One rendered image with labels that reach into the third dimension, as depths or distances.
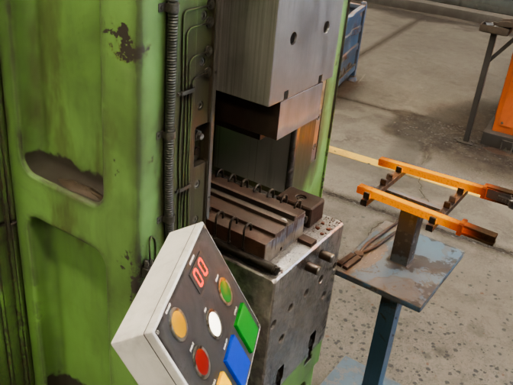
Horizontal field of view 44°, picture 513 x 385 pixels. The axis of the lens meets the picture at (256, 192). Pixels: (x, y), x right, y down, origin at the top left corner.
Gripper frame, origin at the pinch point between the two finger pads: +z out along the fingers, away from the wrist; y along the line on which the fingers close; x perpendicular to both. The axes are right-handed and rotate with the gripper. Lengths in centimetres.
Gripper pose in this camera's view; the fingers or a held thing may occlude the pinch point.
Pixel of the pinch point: (498, 195)
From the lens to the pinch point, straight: 210.3
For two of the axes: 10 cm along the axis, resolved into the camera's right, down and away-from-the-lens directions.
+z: -8.3, -3.2, 4.6
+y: 5.6, -3.6, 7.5
